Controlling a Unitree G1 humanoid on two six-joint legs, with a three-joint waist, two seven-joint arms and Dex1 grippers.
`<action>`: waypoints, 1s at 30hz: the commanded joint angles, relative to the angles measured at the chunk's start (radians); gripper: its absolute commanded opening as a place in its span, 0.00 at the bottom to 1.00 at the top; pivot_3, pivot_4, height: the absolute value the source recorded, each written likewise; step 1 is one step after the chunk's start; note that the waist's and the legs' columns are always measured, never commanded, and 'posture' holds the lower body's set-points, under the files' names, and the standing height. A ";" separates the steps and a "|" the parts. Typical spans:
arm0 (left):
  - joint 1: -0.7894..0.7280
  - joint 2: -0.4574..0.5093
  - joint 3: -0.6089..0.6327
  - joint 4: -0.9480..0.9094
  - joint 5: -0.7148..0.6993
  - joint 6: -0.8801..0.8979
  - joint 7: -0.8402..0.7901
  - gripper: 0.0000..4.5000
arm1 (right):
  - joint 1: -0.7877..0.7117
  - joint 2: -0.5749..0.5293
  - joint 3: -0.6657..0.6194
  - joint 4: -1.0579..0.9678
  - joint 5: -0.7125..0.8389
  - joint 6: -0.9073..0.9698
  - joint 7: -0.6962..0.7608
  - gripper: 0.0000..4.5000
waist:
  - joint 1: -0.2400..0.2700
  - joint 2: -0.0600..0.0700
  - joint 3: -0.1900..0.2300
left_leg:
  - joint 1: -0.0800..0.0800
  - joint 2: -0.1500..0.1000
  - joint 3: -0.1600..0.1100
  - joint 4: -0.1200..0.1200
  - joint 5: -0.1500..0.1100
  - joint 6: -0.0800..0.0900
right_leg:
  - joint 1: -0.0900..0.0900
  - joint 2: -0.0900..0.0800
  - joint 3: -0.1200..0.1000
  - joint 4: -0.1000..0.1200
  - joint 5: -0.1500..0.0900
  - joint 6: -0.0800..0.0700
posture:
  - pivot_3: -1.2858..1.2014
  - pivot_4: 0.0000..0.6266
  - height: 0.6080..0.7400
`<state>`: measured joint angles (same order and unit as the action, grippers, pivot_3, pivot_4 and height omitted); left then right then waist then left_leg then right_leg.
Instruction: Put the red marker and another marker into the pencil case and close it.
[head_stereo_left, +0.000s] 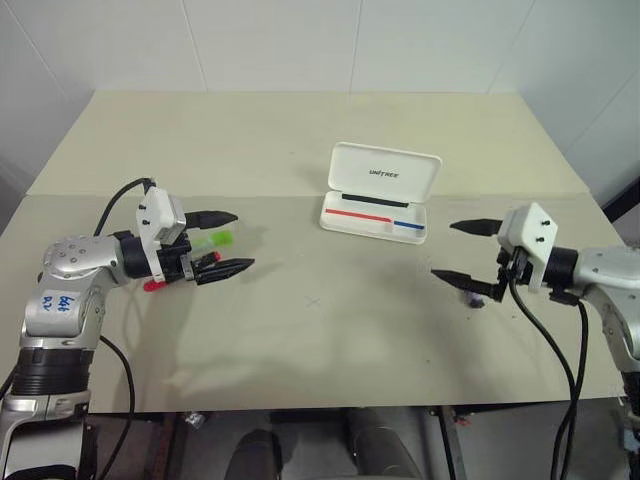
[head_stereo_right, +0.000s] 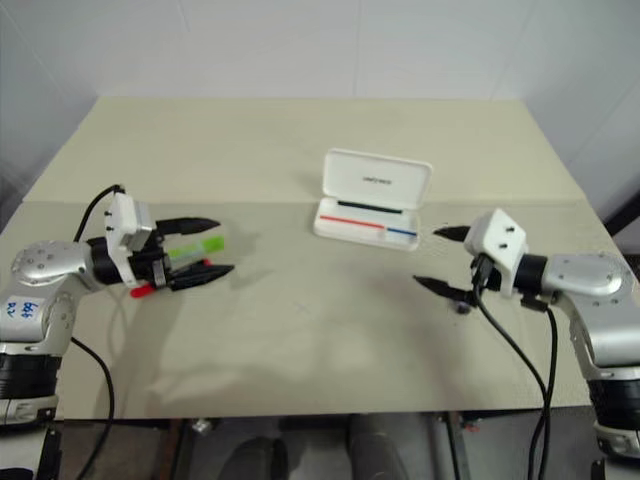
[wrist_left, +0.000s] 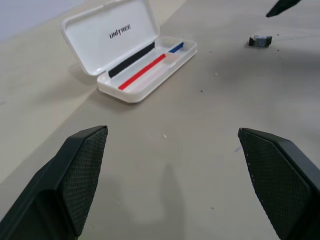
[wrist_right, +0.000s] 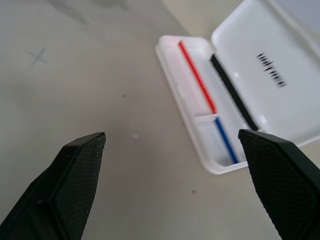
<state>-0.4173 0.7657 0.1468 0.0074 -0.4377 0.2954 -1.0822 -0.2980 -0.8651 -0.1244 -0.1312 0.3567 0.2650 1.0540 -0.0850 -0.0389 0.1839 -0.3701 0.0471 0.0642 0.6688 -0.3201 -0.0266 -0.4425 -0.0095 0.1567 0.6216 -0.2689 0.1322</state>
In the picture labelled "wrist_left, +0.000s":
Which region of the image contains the black wrapped eraser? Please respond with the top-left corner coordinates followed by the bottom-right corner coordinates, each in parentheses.
top-left (248, 35), bottom-right (273, 48)

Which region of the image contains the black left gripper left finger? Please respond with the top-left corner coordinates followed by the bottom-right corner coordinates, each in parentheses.
top-left (0, 125), bottom-right (109, 240)

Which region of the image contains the black pen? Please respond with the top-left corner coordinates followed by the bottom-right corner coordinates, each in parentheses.
top-left (108, 41), bottom-right (156, 79)

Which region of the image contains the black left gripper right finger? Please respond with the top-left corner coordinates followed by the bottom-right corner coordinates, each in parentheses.
top-left (237, 127), bottom-right (320, 240)

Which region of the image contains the white Unitree pencil case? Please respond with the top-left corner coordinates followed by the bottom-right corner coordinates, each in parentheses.
top-left (61, 0), bottom-right (198, 104)

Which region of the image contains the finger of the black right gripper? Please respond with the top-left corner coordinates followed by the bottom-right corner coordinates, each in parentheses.
top-left (265, 0), bottom-right (303, 18)

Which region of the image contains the blue pen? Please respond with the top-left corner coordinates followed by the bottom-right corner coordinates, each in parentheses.
top-left (168, 42), bottom-right (185, 54)

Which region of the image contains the red pen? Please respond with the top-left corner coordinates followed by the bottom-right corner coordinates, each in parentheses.
top-left (117, 53), bottom-right (167, 91)

